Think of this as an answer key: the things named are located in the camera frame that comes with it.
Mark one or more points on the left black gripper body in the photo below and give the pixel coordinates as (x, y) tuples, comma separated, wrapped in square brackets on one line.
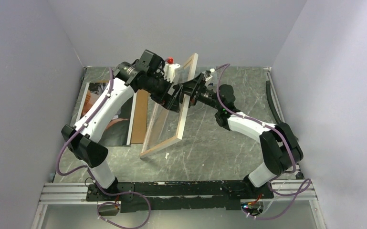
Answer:
[(163, 98)]

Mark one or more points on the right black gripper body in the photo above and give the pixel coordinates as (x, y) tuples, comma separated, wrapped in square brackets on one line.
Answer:
[(204, 95)]

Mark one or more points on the white wooden picture frame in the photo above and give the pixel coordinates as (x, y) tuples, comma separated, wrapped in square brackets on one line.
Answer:
[(186, 71)]

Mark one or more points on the brown backing board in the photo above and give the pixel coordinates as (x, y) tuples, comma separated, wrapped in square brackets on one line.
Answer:
[(139, 124)]

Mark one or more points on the printed photo poster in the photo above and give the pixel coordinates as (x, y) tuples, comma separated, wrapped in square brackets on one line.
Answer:
[(118, 131)]

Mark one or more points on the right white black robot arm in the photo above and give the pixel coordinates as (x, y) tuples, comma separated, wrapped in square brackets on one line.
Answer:
[(280, 148)]

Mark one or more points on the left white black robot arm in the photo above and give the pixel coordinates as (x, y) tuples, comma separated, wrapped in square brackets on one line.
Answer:
[(150, 73)]

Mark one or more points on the clear plastic organizer box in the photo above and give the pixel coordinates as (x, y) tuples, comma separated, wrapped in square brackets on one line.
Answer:
[(202, 70)]

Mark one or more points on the black foam tube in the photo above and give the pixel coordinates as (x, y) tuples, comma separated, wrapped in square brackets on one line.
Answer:
[(272, 107)]

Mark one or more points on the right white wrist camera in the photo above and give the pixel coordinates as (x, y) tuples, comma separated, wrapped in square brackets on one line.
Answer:
[(211, 76)]

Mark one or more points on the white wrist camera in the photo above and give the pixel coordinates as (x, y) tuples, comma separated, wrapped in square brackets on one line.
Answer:
[(170, 69), (211, 76)]

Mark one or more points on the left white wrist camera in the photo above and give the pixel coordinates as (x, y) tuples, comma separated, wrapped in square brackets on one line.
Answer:
[(170, 69)]

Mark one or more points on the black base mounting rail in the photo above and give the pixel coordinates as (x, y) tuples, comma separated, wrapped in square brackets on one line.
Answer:
[(176, 195)]

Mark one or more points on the aluminium extrusion rail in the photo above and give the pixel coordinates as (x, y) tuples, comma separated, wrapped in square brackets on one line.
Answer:
[(63, 194)]

